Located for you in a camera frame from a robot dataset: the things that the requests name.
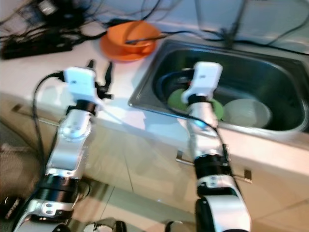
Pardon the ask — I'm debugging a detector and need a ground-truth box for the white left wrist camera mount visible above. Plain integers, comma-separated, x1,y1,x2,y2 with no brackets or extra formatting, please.
64,67,102,103

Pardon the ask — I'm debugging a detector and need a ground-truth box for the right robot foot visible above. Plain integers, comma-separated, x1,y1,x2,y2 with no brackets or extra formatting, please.
166,221,194,232

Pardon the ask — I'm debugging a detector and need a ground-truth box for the black charger box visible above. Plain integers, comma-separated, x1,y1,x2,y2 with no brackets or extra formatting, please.
29,0,85,27

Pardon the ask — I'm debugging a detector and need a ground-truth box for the stainless steel sink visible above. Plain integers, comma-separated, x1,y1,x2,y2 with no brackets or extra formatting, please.
128,39,309,133

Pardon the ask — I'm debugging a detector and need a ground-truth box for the metal cabinet handle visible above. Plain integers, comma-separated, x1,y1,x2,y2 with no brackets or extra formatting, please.
175,150,254,184
11,104,53,124

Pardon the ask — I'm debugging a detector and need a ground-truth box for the orange plastic bowl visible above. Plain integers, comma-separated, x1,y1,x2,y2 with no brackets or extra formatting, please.
107,21,162,54

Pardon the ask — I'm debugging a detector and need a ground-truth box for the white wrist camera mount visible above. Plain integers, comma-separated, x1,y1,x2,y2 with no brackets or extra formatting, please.
184,62,224,104
64,67,102,103

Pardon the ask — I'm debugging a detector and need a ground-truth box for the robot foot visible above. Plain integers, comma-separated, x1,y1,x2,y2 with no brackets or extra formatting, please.
166,221,194,232
83,219,122,232

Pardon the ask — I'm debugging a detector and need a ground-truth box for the white translucent bowl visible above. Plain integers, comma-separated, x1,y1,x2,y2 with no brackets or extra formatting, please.
221,98,272,129

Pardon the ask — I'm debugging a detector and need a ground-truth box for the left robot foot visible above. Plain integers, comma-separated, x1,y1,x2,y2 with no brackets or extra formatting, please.
83,219,122,232

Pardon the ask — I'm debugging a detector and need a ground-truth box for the grey metal faucet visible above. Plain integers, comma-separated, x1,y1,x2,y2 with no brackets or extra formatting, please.
222,0,249,49

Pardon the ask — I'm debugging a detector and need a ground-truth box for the black power adapter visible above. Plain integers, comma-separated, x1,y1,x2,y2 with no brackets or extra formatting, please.
108,18,127,26

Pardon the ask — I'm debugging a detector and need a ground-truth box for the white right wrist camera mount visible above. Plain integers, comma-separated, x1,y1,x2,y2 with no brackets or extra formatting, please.
184,62,224,104

